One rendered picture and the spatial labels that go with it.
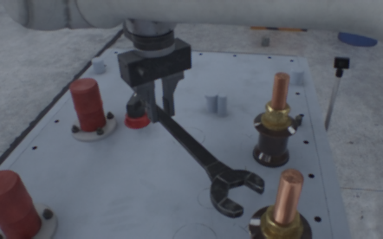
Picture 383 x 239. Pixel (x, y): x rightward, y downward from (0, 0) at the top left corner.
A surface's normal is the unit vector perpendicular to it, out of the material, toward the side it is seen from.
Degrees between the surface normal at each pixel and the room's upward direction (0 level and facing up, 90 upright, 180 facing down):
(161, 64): 90
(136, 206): 0
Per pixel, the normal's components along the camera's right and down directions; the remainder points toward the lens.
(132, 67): 0.54, 0.47
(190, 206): -0.04, -0.81
